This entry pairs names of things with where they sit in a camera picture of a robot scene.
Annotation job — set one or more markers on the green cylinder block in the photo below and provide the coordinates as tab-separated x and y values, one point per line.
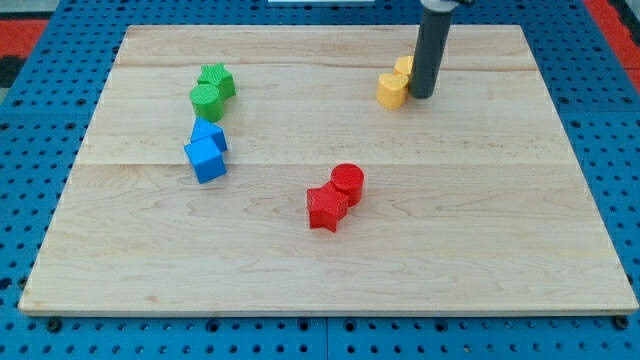
207	102

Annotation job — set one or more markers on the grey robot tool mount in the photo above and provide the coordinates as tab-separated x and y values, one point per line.
445	5

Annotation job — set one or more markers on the red cylinder block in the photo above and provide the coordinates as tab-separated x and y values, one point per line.
348	179

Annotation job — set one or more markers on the yellow hexagon block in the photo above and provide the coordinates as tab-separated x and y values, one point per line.
403	65

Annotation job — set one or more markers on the light wooden board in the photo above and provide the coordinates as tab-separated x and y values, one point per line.
473	203

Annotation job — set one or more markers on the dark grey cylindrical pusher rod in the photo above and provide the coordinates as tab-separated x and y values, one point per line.
429	50

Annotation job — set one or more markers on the red star block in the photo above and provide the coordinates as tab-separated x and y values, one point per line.
326	206

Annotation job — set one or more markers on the blue cube block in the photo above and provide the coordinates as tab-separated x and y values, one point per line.
206	159

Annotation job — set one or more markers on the green star block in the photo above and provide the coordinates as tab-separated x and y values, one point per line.
218	76

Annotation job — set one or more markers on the yellow heart block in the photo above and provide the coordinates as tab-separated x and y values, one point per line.
392	90

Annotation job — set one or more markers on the blue triangle block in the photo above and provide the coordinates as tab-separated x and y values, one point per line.
205	129

